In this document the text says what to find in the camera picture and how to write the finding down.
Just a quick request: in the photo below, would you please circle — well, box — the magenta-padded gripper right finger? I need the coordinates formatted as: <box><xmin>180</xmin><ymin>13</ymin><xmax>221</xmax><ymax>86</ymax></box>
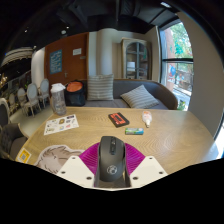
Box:
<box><xmin>123</xmin><ymin>142</ymin><xmax>169</xmax><ymax>190</ymax></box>

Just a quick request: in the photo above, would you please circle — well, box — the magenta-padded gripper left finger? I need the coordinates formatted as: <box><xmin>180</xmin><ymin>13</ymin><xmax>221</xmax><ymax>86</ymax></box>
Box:
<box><xmin>56</xmin><ymin>142</ymin><xmax>101</xmax><ymax>190</ymax></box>

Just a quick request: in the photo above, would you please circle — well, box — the black computer mouse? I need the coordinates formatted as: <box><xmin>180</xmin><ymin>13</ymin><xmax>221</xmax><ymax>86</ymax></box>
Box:
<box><xmin>97</xmin><ymin>135</ymin><xmax>128</xmax><ymax>183</ymax></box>

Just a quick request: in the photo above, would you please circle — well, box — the small green packet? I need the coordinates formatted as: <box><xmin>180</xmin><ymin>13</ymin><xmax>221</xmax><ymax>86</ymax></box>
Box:
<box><xmin>124</xmin><ymin>127</ymin><xmax>145</xmax><ymax>136</ymax></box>

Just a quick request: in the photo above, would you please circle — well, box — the white sticker sheet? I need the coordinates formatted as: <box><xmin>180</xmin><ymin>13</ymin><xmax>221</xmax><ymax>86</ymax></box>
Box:
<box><xmin>43</xmin><ymin>113</ymin><xmax>80</xmax><ymax>136</ymax></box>

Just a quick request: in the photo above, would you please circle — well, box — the yellow square card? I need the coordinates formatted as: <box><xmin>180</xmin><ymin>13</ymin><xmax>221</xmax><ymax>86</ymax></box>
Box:
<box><xmin>15</xmin><ymin>147</ymin><xmax>32</xmax><ymax>164</ymax></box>

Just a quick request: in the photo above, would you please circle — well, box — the black and red box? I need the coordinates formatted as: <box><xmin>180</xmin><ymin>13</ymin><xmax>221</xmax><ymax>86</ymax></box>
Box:
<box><xmin>107</xmin><ymin>111</ymin><xmax>131</xmax><ymax>129</ymax></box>

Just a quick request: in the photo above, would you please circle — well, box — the clear plastic shaker bottle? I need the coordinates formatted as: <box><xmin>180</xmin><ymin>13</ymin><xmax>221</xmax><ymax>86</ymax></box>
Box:
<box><xmin>49</xmin><ymin>82</ymin><xmax>68</xmax><ymax>116</ymax></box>

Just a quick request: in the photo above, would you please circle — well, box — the flat striped cushion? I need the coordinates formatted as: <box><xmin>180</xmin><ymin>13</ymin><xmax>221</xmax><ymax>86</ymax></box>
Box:
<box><xmin>120</xmin><ymin>84</ymin><xmax>161</xmax><ymax>110</ymax></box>

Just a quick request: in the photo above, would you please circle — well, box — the black bag with orange top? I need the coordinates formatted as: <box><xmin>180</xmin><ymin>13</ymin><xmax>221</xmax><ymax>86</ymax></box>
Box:
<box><xmin>63</xmin><ymin>80</ymin><xmax>87</xmax><ymax>107</ymax></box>

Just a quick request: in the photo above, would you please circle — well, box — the dark upholstered chair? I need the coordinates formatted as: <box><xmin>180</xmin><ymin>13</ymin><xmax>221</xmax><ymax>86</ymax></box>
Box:
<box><xmin>0</xmin><ymin>97</ymin><xmax>26</xmax><ymax>160</ymax></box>

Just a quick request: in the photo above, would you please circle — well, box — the grey sofa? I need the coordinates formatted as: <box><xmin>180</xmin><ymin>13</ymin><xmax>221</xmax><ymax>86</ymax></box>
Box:
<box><xmin>65</xmin><ymin>78</ymin><xmax>179</xmax><ymax>111</ymax></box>

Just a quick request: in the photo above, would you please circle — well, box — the group of white chairs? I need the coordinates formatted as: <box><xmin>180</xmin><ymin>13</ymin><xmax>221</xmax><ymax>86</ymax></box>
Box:
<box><xmin>7</xmin><ymin>77</ymin><xmax>52</xmax><ymax>118</ymax></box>

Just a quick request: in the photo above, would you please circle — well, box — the square striped cushion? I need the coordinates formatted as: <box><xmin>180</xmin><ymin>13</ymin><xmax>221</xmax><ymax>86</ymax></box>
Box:
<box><xmin>86</xmin><ymin>73</ymin><xmax>115</xmax><ymax>102</ymax></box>

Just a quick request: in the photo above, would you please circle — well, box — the brown wooden door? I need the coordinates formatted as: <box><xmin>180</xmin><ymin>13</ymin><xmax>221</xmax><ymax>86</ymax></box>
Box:
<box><xmin>44</xmin><ymin>32</ymin><xmax>90</xmax><ymax>85</ymax></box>

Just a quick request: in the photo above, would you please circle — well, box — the grey glass-door cabinet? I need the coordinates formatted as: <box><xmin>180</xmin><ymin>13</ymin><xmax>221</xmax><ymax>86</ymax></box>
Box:
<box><xmin>120</xmin><ymin>37</ymin><xmax>152</xmax><ymax>81</ymax></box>

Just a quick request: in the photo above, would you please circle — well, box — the blue wall board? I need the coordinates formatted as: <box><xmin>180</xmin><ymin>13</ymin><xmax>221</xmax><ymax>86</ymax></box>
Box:
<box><xmin>49</xmin><ymin>49</ymin><xmax>64</xmax><ymax>75</ymax></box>

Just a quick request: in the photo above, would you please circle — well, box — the white wall sign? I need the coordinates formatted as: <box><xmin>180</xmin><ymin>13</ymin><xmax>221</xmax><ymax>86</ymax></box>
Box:
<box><xmin>72</xmin><ymin>47</ymin><xmax>83</xmax><ymax>57</ymax></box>

